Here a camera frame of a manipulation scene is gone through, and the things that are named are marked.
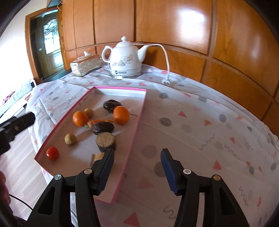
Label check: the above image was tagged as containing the dark wrinkled round fruit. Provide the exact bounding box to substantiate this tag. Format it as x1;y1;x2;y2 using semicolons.
92;122;114;135

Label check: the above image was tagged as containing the woven tissue box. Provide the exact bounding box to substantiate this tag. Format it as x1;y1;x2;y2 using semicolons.
70;51;101;77

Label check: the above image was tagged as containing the pink-edged shallow tray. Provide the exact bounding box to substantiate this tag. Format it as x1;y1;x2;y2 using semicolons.
35;86;147;204

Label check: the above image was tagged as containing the person's hand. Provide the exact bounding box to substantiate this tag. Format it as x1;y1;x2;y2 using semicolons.
0;171;11;205

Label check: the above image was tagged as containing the wooden glass-panel door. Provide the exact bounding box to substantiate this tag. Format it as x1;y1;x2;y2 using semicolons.
25;7;64;83

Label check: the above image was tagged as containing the white ceramic electric kettle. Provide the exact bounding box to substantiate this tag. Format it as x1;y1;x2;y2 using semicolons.
101;36;149;78

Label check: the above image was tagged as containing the dark brown passion fruit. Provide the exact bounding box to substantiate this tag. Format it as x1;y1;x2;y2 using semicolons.
103;99;122;113

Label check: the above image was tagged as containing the patterned white tablecloth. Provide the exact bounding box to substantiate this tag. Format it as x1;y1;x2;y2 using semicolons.
27;67;278;226

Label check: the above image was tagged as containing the dark eggplant piece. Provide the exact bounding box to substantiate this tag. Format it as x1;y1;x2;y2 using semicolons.
91;152;104;167

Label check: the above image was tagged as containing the small red tomato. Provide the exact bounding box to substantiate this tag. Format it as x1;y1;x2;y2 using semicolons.
46;147;59;161

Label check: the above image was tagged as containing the white kettle power cord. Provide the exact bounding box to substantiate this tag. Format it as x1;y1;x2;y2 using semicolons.
134;43;172;86

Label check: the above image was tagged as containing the bed with plaid blanket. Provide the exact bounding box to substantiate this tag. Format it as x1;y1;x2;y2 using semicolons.
1;79;36;119

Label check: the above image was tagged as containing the small yellow round fruit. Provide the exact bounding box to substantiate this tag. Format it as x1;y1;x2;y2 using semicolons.
64;133;77;145

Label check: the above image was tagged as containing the small orange carrot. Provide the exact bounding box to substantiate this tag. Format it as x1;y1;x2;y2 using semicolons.
84;120;114;130

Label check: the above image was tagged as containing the small green-yellow fruit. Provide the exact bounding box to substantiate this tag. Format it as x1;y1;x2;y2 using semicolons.
84;108;94;119

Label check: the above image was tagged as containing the orange tangerine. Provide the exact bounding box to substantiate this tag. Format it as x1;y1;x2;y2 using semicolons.
72;111;88;127
113;106;130;125

